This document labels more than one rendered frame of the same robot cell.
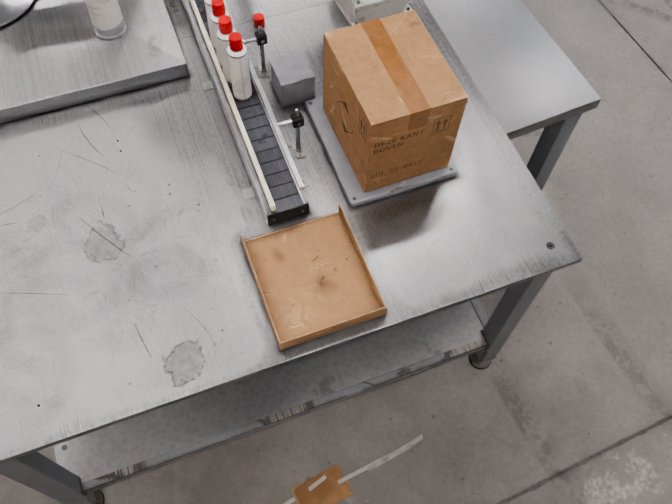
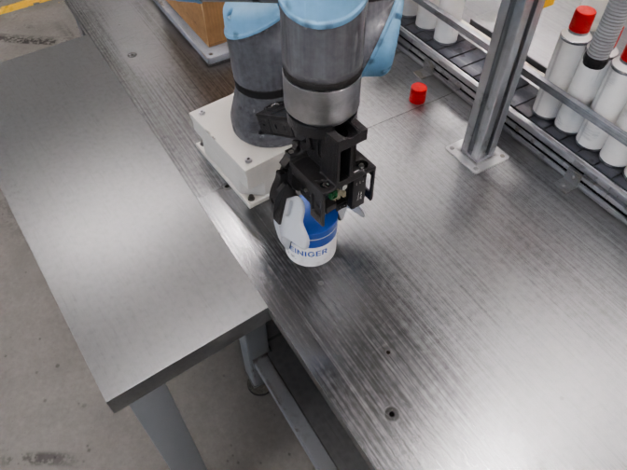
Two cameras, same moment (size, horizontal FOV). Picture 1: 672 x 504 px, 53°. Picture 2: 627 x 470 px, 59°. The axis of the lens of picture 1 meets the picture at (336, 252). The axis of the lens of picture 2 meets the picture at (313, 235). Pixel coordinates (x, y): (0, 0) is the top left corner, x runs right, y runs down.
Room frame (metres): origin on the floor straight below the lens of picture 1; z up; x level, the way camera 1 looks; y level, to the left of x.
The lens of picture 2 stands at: (2.48, -0.08, 1.54)
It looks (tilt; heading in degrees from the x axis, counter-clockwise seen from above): 50 degrees down; 172
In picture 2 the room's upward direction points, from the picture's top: straight up
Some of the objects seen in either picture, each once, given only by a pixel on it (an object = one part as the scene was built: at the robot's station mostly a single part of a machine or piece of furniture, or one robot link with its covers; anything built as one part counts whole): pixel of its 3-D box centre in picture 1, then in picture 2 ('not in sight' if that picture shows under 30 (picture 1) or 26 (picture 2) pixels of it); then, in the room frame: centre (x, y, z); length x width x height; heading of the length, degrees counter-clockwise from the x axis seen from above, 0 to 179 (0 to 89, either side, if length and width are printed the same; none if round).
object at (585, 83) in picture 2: not in sight; (589, 79); (1.74, 0.50, 0.98); 0.05 x 0.05 x 0.20
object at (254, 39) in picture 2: not in sight; (268, 32); (1.70, -0.04, 1.09); 0.13 x 0.12 x 0.14; 75
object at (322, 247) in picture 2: not in sight; (310, 230); (2.02, -0.02, 0.99); 0.07 x 0.07 x 0.07
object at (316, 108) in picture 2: not in sight; (324, 88); (2.03, -0.01, 1.22); 0.08 x 0.08 x 0.05
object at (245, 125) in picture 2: not in sight; (271, 96); (1.70, -0.04, 0.97); 0.15 x 0.15 x 0.10
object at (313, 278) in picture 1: (311, 273); not in sight; (0.73, 0.05, 0.85); 0.30 x 0.26 x 0.04; 24
